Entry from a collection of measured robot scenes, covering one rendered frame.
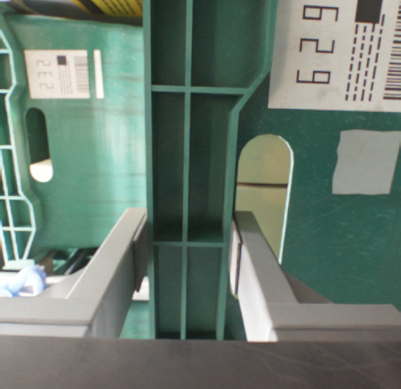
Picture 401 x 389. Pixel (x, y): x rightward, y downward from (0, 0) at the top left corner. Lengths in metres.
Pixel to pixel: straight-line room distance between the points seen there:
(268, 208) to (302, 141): 0.05
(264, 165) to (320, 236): 0.06
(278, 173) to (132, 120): 0.29
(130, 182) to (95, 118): 0.11
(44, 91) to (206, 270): 0.37
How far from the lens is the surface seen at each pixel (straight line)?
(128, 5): 0.65
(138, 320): 0.57
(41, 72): 0.47
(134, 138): 0.44
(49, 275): 0.54
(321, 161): 0.17
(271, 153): 0.19
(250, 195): 0.19
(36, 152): 0.68
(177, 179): 0.16
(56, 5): 0.71
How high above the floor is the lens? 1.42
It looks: 1 degrees down
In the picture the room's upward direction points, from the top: 88 degrees counter-clockwise
